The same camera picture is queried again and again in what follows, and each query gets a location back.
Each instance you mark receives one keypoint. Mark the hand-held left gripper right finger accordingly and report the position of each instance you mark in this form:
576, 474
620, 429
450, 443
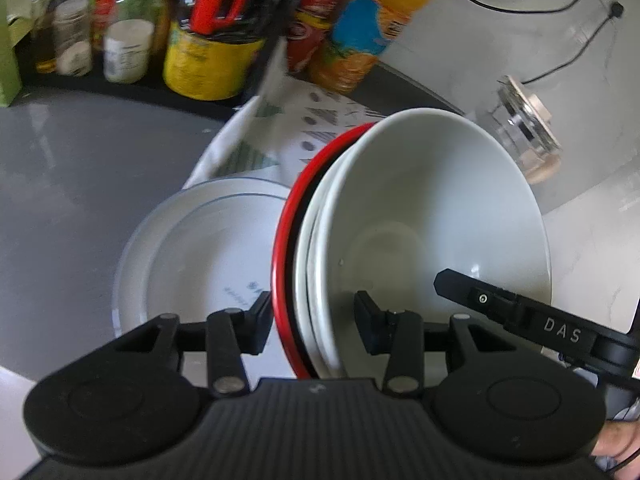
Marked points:
367, 325

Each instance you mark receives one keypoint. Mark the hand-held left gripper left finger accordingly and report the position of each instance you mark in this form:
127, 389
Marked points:
262, 322

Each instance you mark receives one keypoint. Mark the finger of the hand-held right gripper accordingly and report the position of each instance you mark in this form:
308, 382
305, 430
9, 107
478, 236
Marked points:
475, 297

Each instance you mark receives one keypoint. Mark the white ceramic bowl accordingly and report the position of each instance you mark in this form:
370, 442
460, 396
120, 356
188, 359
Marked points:
306, 280
440, 200

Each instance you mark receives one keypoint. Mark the red rimmed black bowl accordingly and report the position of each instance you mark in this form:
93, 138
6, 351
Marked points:
278, 260

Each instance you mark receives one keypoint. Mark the white ceramic plate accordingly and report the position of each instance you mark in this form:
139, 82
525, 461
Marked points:
200, 260

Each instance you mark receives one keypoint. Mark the person's right hand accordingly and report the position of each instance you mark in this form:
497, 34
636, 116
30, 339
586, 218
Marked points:
617, 440

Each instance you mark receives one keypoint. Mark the patterned white cloth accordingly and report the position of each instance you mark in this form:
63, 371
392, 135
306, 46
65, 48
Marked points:
300, 125

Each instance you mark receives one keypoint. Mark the dark bottle with yellow label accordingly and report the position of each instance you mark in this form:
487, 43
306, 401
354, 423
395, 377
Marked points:
210, 65

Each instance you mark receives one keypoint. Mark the black storage tray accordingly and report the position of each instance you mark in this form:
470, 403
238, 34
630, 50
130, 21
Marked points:
100, 92

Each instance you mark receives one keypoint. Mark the orange juice bottle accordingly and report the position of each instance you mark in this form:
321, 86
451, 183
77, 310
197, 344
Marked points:
370, 25

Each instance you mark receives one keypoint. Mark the black power plug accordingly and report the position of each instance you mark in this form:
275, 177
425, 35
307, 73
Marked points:
617, 10

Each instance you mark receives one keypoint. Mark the red labelled seasoning bottle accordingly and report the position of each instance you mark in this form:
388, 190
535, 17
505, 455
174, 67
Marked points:
105, 10

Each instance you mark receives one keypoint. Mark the green cardboard box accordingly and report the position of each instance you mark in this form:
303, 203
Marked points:
7, 40

